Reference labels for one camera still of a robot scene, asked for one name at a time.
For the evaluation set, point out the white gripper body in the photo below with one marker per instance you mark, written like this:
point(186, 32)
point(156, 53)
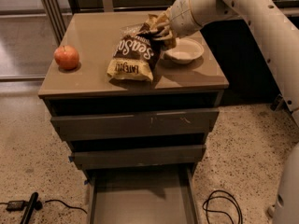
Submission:
point(181, 16)

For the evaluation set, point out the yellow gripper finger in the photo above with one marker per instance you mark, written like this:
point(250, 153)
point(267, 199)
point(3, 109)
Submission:
point(169, 39)
point(158, 21)

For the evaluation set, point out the brown sea salt chip bag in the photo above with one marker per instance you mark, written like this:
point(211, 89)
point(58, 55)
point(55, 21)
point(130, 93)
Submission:
point(136, 55)

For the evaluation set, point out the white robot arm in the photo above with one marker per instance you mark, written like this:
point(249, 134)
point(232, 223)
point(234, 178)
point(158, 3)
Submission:
point(278, 41)

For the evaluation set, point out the grey drawer cabinet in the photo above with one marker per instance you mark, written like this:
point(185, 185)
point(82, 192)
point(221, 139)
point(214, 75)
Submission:
point(89, 91)

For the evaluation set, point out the middle grey drawer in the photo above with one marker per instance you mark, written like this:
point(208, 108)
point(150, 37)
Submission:
point(138, 157)

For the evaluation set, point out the grey drawer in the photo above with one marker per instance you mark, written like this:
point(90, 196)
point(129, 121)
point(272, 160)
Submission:
point(138, 157)
point(140, 124)

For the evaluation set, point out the top grey drawer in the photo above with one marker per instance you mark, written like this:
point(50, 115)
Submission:
point(140, 124)

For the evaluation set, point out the open bottom drawer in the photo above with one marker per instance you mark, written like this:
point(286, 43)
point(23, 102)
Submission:
point(143, 195)

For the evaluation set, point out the white paper bowl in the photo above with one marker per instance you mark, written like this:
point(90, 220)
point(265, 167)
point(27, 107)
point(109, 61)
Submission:
point(186, 51)

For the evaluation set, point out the clear plastic water bottle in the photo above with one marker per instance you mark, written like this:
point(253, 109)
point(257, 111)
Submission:
point(127, 30)

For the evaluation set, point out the red apple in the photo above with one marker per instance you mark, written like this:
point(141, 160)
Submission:
point(66, 57)

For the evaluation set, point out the small grey floor device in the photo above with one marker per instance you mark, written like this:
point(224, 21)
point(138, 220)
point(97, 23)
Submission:
point(277, 104)

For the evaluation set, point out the black bar tool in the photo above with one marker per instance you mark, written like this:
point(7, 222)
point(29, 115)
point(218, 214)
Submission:
point(33, 204)

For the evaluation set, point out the black power adapter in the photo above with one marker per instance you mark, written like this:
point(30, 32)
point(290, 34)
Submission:
point(16, 205)

